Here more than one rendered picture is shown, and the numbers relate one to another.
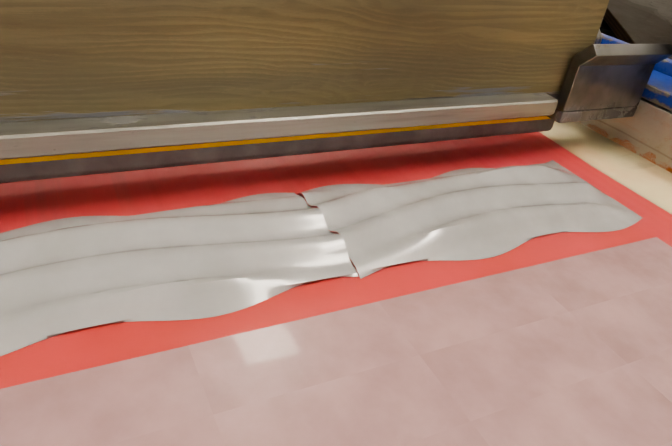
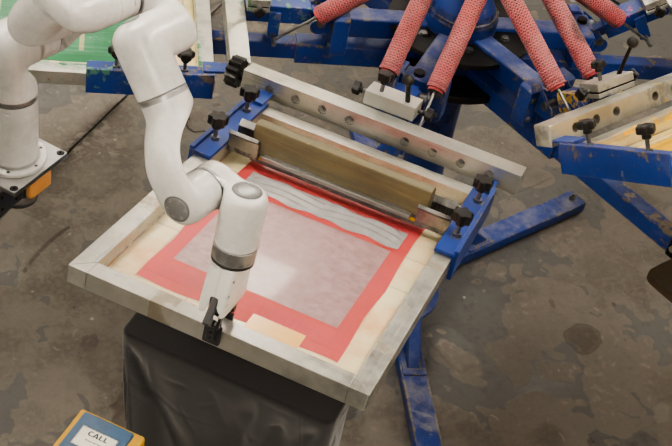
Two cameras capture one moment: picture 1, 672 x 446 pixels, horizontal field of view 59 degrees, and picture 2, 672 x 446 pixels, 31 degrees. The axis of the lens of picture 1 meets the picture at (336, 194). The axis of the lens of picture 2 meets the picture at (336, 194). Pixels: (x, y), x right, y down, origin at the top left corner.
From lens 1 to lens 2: 2.36 m
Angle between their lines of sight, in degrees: 38
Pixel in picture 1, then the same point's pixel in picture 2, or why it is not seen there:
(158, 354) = (277, 205)
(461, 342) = (317, 230)
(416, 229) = (339, 218)
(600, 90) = (427, 220)
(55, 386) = not seen: hidden behind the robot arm
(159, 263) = (289, 196)
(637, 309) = (355, 248)
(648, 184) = (420, 250)
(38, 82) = (291, 158)
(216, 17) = (324, 159)
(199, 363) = (280, 209)
